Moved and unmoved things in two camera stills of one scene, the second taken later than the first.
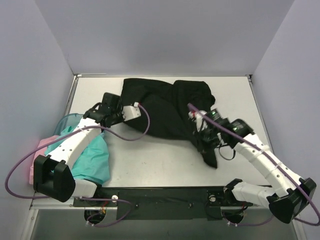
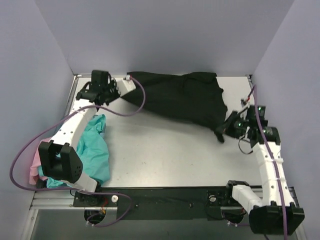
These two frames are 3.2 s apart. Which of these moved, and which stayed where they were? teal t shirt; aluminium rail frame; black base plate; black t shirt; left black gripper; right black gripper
Moved: right black gripper; black t shirt; left black gripper
Stayed: aluminium rail frame; black base plate; teal t shirt
